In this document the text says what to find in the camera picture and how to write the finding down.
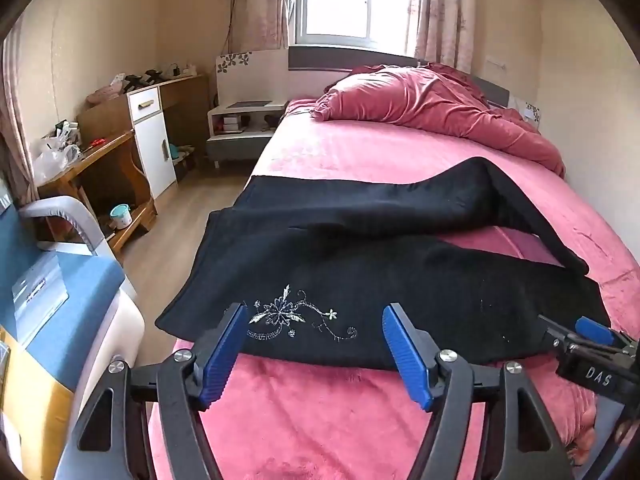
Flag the white plastic bag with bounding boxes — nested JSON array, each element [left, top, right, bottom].
[[31, 135, 84, 184]]

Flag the black embroidered pants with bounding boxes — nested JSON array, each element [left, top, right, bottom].
[[155, 156, 612, 372]]

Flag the floral patterned curtain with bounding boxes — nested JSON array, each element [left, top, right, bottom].
[[239, 0, 302, 52], [406, 0, 477, 75]]

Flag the blue and white armchair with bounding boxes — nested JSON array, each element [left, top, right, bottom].
[[0, 195, 147, 480]]

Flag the wooden desk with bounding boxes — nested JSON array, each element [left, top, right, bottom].
[[37, 74, 211, 257]]

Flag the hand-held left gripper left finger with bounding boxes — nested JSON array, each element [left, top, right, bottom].
[[60, 302, 250, 480]]

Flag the pink fluffy item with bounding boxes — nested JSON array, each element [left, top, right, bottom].
[[87, 85, 124, 106]]

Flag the white cabinet with drawer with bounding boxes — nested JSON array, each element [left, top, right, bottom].
[[126, 84, 179, 201]]

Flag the window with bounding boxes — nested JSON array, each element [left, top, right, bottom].
[[295, 0, 417, 52]]

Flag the white floral side panel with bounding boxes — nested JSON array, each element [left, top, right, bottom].
[[216, 51, 290, 107]]

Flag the small teal bucket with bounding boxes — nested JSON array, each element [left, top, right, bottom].
[[109, 203, 134, 231]]

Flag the dark pink quilt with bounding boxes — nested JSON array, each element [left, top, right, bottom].
[[309, 62, 567, 179]]

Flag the striped pink curtain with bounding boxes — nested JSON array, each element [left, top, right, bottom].
[[0, 25, 42, 207]]

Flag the bed with pink sheet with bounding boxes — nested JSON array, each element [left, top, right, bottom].
[[147, 96, 640, 480]]

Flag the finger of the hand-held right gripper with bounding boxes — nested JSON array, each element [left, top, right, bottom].
[[574, 315, 639, 356], [537, 313, 577, 349]]

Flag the grey headboard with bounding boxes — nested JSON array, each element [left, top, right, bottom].
[[287, 46, 511, 107]]

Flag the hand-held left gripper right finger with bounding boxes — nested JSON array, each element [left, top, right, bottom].
[[381, 302, 571, 480]]

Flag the clear plastic sheet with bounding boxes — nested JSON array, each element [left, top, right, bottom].
[[10, 250, 69, 334]]

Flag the white nightstand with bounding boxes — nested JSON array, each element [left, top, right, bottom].
[[206, 98, 290, 169]]

